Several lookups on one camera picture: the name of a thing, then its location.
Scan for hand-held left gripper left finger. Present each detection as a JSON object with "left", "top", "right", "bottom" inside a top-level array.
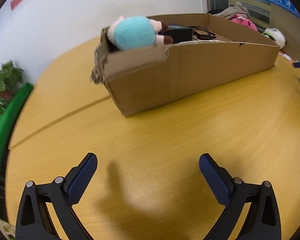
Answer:
[{"left": 15, "top": 152, "right": 98, "bottom": 240}]

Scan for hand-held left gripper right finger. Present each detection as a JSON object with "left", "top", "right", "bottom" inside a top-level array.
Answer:
[{"left": 199, "top": 153, "right": 282, "bottom": 240}]

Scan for black sunglasses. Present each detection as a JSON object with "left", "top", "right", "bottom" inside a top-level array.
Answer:
[{"left": 191, "top": 26, "right": 217, "bottom": 40}]

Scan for brown cardboard box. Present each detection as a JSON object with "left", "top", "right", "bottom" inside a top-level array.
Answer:
[{"left": 90, "top": 13, "right": 280, "bottom": 117}]

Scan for white red small object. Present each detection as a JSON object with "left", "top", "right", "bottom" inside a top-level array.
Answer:
[{"left": 277, "top": 51, "right": 294, "bottom": 62}]

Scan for white green plush toy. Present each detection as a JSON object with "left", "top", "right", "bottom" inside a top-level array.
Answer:
[{"left": 261, "top": 27, "right": 287, "bottom": 48}]

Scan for pink plush toy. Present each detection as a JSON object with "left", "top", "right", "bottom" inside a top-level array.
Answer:
[{"left": 229, "top": 14, "right": 259, "bottom": 32}]

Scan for green curved panel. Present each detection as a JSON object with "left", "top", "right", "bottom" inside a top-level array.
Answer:
[{"left": 0, "top": 83, "right": 35, "bottom": 218}]

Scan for black rectangular box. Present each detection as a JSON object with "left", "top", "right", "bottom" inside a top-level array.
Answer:
[{"left": 158, "top": 24, "right": 193, "bottom": 43}]

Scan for potted green plant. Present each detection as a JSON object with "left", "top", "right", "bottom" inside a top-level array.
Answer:
[{"left": 0, "top": 60, "right": 24, "bottom": 120}]

